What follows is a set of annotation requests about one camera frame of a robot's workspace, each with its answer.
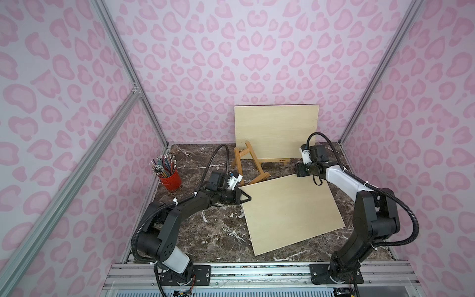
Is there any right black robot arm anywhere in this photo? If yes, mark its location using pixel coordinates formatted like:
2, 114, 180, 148
295, 132, 420, 287

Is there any wooden easel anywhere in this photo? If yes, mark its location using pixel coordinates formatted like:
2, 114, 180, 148
259, 158, 291, 165
231, 141, 270, 186

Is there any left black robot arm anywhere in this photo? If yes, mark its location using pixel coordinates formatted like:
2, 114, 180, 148
131, 144, 252, 287

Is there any plywood board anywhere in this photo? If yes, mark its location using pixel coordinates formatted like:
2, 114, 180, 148
235, 105, 319, 159
242, 174, 345, 256

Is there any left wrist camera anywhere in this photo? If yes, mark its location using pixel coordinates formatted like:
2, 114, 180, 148
226, 172, 242, 191

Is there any bunch of coloured pencils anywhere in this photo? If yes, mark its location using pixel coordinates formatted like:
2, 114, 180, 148
150, 154, 177, 178

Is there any red pencil bucket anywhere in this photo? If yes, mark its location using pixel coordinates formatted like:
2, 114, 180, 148
159, 170, 182, 191

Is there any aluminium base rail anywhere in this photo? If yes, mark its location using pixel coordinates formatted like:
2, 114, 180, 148
100, 261, 425, 297

